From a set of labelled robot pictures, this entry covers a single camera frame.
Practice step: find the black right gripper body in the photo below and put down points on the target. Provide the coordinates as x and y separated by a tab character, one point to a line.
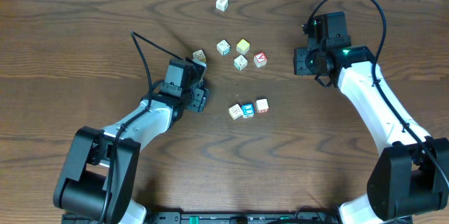
309	63

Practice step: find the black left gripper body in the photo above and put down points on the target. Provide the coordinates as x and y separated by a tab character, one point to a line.
200	97

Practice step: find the cream block with red drawing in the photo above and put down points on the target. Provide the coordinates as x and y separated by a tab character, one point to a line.
235	111

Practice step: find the white block red side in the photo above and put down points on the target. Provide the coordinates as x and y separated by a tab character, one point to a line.
248	110

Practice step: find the white block blue side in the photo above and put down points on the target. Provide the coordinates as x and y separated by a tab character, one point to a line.
262	105

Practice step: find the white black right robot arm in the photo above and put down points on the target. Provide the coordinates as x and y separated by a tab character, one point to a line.
410	176

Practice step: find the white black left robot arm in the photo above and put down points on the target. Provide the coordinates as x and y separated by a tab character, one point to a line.
97	179

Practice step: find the cream block yellow side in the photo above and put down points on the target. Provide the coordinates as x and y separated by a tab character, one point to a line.
199	55

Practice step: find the white block green side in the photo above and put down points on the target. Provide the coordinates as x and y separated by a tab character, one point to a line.
240	62

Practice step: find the white block teal side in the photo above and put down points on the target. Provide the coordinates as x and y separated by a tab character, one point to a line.
223	47

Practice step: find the red letter A block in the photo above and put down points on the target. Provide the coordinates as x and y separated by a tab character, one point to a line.
260	59

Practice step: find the yellow topped wooden block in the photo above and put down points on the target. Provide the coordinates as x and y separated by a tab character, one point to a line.
243	47

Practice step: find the white block at far top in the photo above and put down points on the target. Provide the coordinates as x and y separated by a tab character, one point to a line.
222	5

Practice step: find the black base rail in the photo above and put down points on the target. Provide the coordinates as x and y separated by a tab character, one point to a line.
306	215

